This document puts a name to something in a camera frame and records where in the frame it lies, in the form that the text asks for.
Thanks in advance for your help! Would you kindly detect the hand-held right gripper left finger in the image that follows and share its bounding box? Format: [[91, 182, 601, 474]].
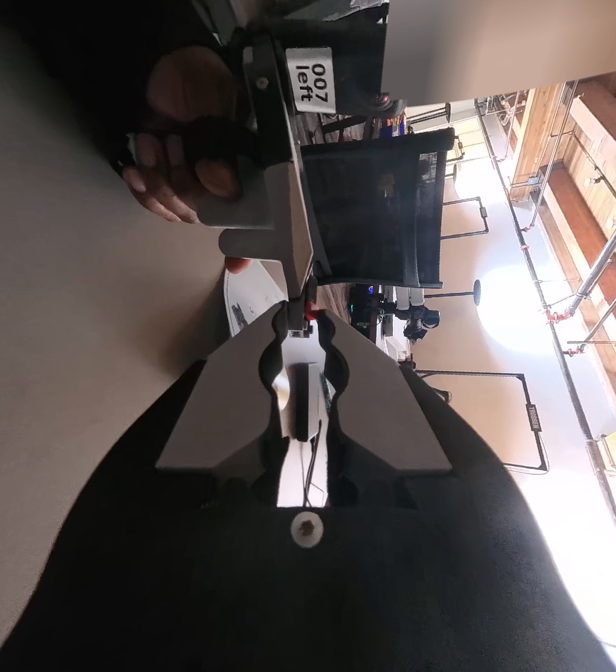
[[156, 304, 289, 485]]

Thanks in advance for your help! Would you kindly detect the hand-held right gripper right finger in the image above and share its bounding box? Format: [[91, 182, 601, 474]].
[[320, 310, 454, 482]]

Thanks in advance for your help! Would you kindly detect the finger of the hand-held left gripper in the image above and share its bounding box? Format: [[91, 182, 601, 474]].
[[199, 156, 284, 262], [267, 159, 317, 302]]

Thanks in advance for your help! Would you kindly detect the grey toy brick assembly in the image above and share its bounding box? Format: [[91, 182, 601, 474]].
[[286, 278, 319, 339]]

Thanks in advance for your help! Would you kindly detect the person's left forearm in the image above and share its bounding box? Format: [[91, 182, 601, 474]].
[[3, 0, 246, 158]]

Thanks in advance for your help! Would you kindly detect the brown desk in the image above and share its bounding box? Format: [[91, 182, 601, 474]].
[[0, 10, 340, 672]]

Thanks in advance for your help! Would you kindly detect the person's left hand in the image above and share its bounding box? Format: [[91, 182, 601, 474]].
[[124, 46, 252, 275]]

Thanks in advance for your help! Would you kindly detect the black mesh office chair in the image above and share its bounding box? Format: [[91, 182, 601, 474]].
[[300, 128, 456, 289]]

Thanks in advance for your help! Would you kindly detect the toy instruction booklet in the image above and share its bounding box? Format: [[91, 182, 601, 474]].
[[224, 260, 293, 421]]

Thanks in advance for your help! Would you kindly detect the black power bank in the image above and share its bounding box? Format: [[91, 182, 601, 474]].
[[294, 362, 323, 443]]

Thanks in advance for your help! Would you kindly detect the black floor lamp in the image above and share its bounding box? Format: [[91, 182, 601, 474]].
[[423, 279, 482, 308]]

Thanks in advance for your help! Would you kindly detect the silver ceiling pipe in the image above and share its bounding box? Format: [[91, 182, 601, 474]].
[[564, 257, 616, 359], [544, 185, 616, 327]]

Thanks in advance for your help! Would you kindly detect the black charging cable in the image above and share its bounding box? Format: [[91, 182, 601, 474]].
[[302, 420, 323, 506]]

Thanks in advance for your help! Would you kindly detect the black robot arm with camera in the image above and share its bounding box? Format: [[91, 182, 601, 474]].
[[391, 301, 441, 343]]

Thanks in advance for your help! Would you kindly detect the black metal frame stand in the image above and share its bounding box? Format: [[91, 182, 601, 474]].
[[417, 370, 550, 473]]

